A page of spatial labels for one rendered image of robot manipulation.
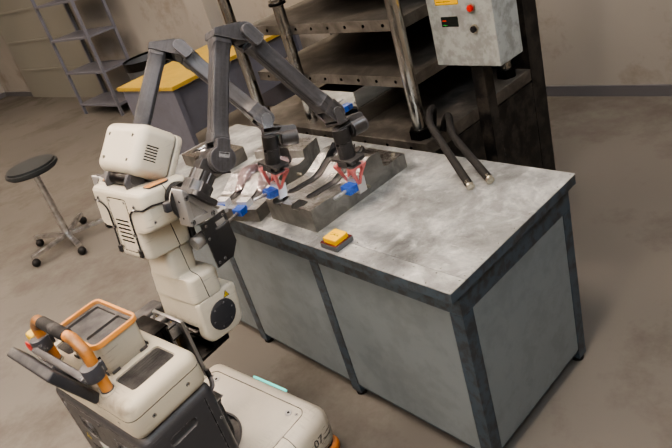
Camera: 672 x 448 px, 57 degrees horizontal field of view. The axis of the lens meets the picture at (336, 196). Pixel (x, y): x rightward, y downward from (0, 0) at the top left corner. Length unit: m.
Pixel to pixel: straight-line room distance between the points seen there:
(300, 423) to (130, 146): 1.09
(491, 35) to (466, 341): 1.15
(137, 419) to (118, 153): 0.73
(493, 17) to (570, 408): 1.43
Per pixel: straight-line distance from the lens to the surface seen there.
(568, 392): 2.54
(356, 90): 2.97
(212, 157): 1.77
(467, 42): 2.52
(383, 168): 2.35
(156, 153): 1.86
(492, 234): 1.93
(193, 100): 5.11
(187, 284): 1.99
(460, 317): 1.85
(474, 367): 1.98
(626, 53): 4.74
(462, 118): 2.83
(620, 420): 2.46
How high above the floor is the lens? 1.85
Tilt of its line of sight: 26 degrees down
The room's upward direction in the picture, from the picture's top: 17 degrees counter-clockwise
